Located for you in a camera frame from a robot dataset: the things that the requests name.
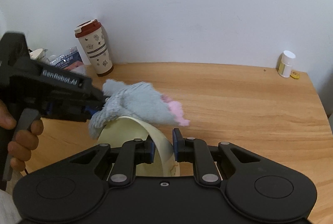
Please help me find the pale yellow bowl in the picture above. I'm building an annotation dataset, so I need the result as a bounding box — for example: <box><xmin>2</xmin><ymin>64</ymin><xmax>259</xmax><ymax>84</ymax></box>
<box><xmin>98</xmin><ymin>116</ymin><xmax>180</xmax><ymax>177</ymax></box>

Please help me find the grey and pink cloth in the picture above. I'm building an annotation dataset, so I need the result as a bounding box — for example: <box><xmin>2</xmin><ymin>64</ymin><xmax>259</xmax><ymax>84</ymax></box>
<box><xmin>89</xmin><ymin>79</ymin><xmax>190</xmax><ymax>140</ymax></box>

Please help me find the person left hand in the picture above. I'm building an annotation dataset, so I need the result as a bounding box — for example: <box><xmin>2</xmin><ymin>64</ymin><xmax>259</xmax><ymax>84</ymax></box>
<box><xmin>1</xmin><ymin>101</ymin><xmax>43</xmax><ymax>172</ymax></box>

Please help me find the glass pitcher cream lid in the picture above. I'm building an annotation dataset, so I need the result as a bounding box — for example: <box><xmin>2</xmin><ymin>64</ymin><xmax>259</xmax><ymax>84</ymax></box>
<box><xmin>29</xmin><ymin>48</ymin><xmax>50</xmax><ymax>63</ymax></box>

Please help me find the blue printed plastic pouch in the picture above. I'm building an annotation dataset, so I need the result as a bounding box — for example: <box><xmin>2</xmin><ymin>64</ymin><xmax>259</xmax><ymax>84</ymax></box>
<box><xmin>50</xmin><ymin>47</ymin><xmax>86</xmax><ymax>75</ymax></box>

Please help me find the red lid patterned tumbler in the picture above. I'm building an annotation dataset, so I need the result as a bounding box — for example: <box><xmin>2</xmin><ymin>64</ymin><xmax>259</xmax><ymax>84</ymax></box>
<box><xmin>74</xmin><ymin>19</ymin><xmax>113</xmax><ymax>76</ymax></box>

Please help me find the white small pill bottle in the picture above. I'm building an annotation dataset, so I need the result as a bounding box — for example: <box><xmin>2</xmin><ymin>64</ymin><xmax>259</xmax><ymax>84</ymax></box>
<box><xmin>278</xmin><ymin>50</ymin><xmax>296</xmax><ymax>78</ymax></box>

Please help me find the small yellow round object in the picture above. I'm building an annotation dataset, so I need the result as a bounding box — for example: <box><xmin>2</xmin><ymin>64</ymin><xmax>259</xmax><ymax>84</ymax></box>
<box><xmin>290</xmin><ymin>71</ymin><xmax>300</xmax><ymax>80</ymax></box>

